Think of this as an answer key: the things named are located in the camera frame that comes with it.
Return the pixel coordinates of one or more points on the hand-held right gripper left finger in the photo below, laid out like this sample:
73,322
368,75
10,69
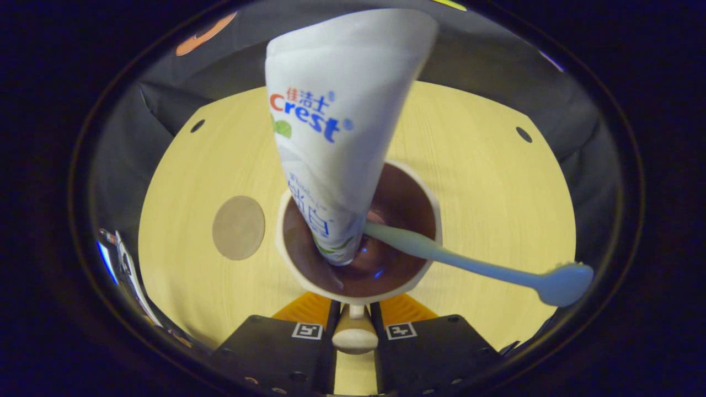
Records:
329,369

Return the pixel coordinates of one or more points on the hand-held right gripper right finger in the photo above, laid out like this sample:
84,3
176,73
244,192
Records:
380,369

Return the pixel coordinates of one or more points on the light blue toothbrush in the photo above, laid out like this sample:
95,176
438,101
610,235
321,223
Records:
469,264

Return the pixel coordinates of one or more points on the beige cup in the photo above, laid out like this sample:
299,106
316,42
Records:
397,209

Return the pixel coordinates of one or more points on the brown round coaster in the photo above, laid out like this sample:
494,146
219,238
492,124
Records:
238,227

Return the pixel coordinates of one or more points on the white toothpaste tube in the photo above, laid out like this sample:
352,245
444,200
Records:
342,138

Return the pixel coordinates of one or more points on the computer monitor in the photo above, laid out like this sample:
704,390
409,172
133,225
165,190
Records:
107,262

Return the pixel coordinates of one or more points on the black backdrop cloth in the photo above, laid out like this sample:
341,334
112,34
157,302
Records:
496,66

